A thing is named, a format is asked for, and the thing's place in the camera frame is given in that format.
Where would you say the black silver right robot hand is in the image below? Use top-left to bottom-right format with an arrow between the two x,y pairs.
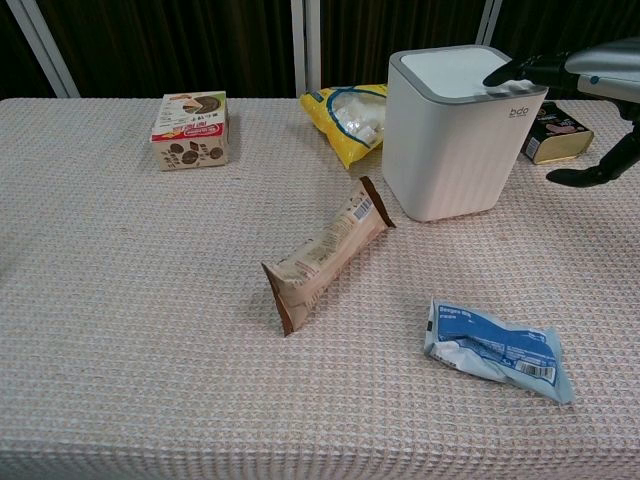
482,36 -> 640,189

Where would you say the white plastic bin lid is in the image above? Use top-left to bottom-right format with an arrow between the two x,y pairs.
401,47 -> 537,97

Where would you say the white trash bin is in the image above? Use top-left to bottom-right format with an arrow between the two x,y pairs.
381,44 -> 550,223

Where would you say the black gold meat tin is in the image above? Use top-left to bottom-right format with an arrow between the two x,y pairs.
520,100 -> 596,166

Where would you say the yellow candy bag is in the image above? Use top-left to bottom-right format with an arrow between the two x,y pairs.
299,83 -> 390,171

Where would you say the blue white plastic package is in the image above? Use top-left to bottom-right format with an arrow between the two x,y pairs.
423,298 -> 577,405

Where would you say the brown beige snack package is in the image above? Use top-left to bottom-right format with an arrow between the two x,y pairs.
260,175 -> 397,338

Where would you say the chocolate cookie box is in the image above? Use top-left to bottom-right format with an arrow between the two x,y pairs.
150,90 -> 231,173

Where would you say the dark curtain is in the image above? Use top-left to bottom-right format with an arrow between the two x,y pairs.
0,0 -> 640,101

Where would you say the beige waffle tablecloth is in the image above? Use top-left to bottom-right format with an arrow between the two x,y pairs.
0,96 -> 640,480

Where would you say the white frame post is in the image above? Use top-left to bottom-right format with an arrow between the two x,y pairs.
5,0 -> 82,99
475,0 -> 504,47
290,0 -> 322,99

